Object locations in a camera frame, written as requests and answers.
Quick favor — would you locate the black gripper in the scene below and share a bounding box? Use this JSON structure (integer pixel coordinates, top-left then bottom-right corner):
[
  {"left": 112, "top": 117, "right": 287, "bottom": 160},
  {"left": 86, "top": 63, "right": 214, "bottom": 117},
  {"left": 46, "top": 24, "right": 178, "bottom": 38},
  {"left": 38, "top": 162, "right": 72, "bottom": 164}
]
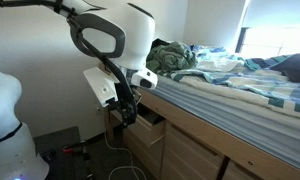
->
[{"left": 109, "top": 87, "right": 140, "bottom": 128}]

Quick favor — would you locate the light wooden drawer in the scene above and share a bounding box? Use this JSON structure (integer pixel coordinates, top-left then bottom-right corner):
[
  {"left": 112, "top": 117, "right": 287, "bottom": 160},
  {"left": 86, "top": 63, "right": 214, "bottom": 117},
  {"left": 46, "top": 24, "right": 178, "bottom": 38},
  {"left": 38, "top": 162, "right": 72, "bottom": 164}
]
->
[{"left": 123, "top": 110, "right": 165, "bottom": 147}]

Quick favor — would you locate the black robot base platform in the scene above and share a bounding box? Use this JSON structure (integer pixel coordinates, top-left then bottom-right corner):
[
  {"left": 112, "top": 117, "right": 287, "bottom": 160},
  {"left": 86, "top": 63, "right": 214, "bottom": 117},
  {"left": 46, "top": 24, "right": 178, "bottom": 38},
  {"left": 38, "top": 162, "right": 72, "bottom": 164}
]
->
[{"left": 34, "top": 126, "right": 88, "bottom": 180}]

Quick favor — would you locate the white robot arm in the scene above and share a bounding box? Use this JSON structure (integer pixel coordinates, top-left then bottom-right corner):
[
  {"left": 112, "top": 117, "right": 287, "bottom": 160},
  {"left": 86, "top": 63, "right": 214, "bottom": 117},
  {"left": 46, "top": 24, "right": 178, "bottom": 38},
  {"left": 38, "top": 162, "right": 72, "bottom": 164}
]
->
[{"left": 0, "top": 0, "right": 158, "bottom": 180}]

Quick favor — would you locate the wooden lower left drawer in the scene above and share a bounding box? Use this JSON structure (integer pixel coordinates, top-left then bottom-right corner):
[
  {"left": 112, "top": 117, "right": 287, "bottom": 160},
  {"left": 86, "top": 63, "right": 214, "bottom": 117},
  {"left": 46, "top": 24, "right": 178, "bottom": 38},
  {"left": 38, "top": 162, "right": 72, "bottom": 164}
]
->
[{"left": 123, "top": 129, "right": 163, "bottom": 179}]

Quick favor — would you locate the wooden middle drawer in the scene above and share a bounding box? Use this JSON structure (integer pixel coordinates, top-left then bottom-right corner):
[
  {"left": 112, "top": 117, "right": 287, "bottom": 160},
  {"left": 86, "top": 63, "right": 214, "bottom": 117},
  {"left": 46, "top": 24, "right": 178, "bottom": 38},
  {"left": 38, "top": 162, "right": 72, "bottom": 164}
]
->
[{"left": 164, "top": 124, "right": 221, "bottom": 180}]

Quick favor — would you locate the green crumpled clothing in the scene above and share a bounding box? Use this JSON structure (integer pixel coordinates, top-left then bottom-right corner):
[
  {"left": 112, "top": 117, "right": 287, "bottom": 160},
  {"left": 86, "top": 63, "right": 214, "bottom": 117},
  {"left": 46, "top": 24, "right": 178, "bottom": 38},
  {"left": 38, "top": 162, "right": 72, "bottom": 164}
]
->
[{"left": 146, "top": 41, "right": 198, "bottom": 72}]

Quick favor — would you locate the black clothing on bed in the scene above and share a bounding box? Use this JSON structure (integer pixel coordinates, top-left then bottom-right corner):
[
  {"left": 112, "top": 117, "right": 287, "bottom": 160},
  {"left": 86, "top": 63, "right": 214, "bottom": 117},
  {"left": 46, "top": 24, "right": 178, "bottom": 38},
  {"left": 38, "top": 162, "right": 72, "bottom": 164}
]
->
[{"left": 151, "top": 38, "right": 170, "bottom": 49}]

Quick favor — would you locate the red and black tool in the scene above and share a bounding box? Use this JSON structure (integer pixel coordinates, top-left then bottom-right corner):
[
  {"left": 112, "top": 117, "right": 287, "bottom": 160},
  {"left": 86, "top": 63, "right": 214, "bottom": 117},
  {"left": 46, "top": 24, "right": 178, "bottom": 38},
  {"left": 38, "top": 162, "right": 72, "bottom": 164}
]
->
[{"left": 62, "top": 144, "right": 87, "bottom": 154}]

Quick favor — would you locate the blue plaid blanket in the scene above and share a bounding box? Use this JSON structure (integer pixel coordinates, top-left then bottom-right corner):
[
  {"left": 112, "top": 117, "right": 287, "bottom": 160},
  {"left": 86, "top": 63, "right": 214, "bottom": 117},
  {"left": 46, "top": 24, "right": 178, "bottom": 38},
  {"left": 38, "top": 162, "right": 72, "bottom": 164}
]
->
[{"left": 159, "top": 46, "right": 300, "bottom": 117}]

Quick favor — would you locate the grey striped mattress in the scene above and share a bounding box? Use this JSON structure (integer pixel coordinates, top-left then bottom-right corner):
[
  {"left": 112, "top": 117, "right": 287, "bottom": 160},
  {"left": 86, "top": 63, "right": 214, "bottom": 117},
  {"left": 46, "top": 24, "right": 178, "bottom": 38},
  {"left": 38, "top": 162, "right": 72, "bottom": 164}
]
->
[{"left": 151, "top": 77, "right": 300, "bottom": 169}]

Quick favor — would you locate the window with bright light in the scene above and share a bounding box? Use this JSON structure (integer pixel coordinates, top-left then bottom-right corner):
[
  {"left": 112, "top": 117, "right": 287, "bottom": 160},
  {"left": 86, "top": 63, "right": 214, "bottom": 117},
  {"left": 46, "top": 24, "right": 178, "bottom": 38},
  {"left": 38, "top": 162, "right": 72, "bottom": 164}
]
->
[{"left": 236, "top": 0, "right": 300, "bottom": 58}]

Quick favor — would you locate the dark navy pillow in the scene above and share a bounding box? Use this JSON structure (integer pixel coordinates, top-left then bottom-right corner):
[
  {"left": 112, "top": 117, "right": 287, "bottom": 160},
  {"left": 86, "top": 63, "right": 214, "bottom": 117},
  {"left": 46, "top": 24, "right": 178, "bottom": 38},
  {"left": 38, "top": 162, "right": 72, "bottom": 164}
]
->
[{"left": 272, "top": 54, "right": 300, "bottom": 83}]

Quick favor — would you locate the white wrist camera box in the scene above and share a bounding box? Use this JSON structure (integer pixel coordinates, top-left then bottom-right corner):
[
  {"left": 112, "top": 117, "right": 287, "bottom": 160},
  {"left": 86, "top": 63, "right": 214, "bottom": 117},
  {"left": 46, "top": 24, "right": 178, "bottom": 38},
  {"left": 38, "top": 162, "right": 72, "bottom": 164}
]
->
[{"left": 84, "top": 67, "right": 118, "bottom": 107}]

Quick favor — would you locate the white charging cable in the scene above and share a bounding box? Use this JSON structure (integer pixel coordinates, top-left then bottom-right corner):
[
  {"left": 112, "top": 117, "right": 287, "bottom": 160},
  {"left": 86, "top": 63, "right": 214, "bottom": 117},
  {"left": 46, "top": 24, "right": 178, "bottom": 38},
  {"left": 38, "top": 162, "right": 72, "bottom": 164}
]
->
[{"left": 104, "top": 131, "right": 147, "bottom": 180}]

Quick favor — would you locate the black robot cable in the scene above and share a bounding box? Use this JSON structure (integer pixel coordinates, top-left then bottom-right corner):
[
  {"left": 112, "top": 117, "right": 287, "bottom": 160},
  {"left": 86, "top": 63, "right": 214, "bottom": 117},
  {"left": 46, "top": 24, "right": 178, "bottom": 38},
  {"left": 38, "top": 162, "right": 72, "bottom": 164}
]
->
[{"left": 0, "top": 0, "right": 138, "bottom": 128}]

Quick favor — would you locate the wooden bed frame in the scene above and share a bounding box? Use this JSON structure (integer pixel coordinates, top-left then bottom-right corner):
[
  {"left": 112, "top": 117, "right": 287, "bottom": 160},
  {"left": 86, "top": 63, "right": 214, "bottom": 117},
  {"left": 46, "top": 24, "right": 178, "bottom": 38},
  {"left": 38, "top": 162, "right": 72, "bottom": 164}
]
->
[{"left": 103, "top": 87, "right": 300, "bottom": 180}]

